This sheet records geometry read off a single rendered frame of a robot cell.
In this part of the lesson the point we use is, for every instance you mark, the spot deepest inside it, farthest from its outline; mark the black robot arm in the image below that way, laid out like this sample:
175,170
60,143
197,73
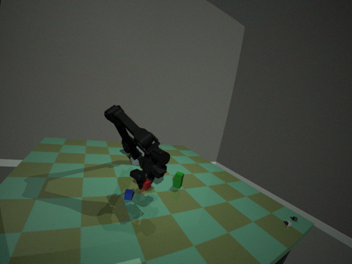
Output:
142,138

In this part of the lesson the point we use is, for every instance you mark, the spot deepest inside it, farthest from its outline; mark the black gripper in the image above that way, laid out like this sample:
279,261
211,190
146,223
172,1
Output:
139,175

